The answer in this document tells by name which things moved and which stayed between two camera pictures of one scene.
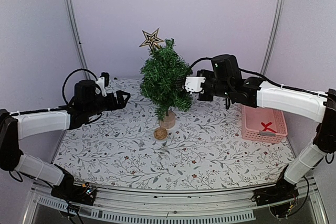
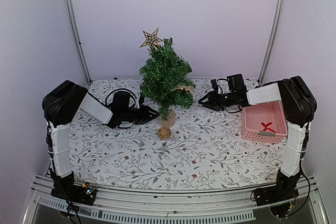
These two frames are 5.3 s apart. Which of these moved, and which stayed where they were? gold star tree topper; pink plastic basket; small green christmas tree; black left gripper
Moved: black left gripper
Stayed: gold star tree topper; small green christmas tree; pink plastic basket
